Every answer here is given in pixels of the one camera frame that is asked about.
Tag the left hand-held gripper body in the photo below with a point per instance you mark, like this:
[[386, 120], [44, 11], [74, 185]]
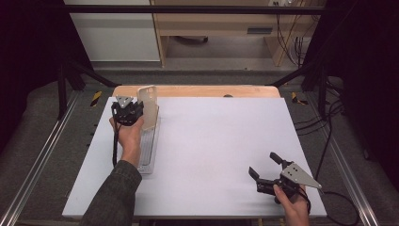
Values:
[[125, 114]]

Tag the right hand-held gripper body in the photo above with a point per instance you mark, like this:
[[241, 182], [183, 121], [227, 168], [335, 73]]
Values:
[[296, 175]]

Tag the beige phone case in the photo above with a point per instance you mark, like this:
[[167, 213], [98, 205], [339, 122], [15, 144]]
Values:
[[150, 106]]

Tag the clear plastic tray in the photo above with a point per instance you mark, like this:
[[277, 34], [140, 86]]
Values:
[[147, 150]]

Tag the person's left hand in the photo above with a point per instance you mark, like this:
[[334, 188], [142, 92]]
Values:
[[130, 138]]

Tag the person's right hand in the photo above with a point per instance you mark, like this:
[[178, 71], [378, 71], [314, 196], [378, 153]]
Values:
[[296, 210]]

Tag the yellow black tape marker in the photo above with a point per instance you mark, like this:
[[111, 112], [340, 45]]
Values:
[[96, 98], [296, 99]]

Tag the white cabinet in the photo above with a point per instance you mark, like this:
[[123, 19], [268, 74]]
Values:
[[116, 37]]

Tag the black curtain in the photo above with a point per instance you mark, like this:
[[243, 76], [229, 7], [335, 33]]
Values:
[[363, 78], [31, 62]]

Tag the wooden desk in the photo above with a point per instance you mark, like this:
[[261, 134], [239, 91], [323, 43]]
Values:
[[219, 23]]

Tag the aluminium floor rail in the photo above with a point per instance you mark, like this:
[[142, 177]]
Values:
[[351, 175], [37, 163]]

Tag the black frame strut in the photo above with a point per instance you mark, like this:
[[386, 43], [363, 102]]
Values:
[[301, 73], [84, 73]]

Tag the black horizontal frame bar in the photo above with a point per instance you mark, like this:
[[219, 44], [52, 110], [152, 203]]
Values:
[[188, 9]]

